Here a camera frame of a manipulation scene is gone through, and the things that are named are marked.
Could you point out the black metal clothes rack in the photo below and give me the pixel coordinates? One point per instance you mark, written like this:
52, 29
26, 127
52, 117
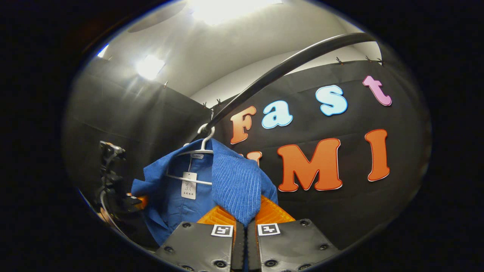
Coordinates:
287, 64

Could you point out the white plastic hanger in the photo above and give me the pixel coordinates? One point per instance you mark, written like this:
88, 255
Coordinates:
204, 146

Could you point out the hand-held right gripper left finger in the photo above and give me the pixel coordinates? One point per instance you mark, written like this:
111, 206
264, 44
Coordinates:
200, 245

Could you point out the ceiling light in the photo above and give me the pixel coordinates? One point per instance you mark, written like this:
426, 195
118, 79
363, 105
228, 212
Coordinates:
227, 9
150, 67

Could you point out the black backdrop cloth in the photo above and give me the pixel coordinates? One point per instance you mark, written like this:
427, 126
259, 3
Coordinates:
340, 211
124, 121

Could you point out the row of small backdrop clips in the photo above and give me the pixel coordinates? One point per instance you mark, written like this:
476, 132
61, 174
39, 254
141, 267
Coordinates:
339, 60

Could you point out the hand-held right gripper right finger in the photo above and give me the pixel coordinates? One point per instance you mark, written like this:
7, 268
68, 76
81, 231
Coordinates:
295, 245

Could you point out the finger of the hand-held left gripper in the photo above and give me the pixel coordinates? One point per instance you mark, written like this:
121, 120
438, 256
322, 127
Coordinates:
140, 202

